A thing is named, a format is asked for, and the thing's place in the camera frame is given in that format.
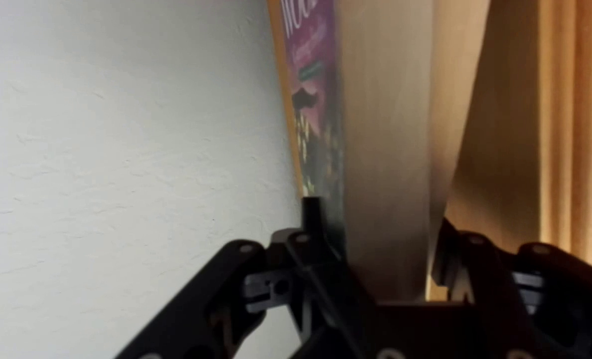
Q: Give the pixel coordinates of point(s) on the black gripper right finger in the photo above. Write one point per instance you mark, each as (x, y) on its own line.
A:
(546, 305)

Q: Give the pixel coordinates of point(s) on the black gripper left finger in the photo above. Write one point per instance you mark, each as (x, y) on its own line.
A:
(261, 319)

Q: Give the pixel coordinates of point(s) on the purple Sheryl Woods paperback book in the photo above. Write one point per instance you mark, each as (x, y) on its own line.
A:
(387, 131)

